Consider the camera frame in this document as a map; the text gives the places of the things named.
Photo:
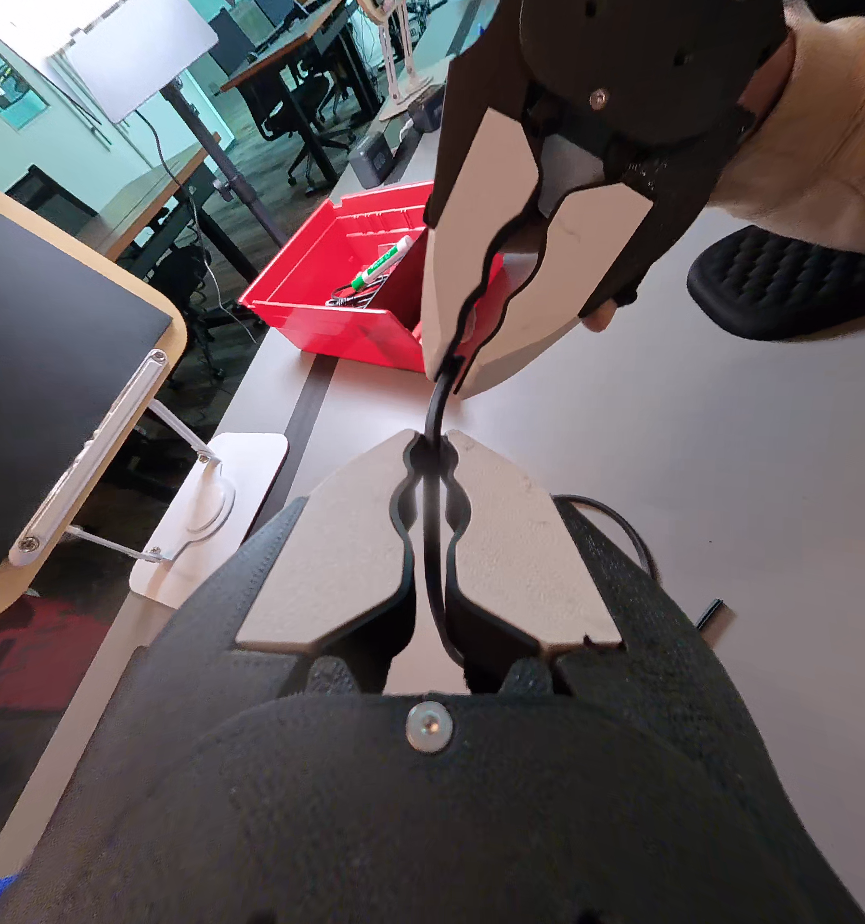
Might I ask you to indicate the wooden easel stand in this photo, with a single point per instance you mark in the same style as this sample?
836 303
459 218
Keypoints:
407 99

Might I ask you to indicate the red bag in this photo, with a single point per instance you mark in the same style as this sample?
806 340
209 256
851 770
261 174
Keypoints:
35 650

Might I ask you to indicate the person's right hand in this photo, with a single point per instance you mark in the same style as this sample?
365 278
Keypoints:
600 317

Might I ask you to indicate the dark grey box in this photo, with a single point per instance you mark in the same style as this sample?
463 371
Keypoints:
371 155

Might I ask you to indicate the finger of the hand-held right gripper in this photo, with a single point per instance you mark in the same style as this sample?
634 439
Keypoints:
577 274
468 238

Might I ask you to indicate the person's right forearm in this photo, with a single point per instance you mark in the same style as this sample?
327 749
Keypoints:
822 144

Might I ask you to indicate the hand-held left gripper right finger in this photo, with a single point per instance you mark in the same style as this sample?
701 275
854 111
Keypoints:
526 570

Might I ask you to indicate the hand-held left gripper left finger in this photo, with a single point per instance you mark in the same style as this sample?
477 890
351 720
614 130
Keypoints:
331 563

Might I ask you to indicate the background wooden desk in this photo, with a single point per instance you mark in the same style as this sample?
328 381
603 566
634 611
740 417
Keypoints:
151 188
280 50

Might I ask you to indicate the black box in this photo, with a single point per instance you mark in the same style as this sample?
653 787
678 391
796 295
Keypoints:
426 114

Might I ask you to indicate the red plastic bin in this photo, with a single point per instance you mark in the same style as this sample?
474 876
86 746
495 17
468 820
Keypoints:
317 325

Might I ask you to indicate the black office chair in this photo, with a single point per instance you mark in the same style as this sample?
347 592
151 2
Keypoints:
295 108

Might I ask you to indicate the green and white marker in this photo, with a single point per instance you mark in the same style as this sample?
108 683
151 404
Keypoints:
382 261

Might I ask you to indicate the wooden board with black sheet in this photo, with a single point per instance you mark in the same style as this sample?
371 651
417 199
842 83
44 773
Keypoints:
42 361

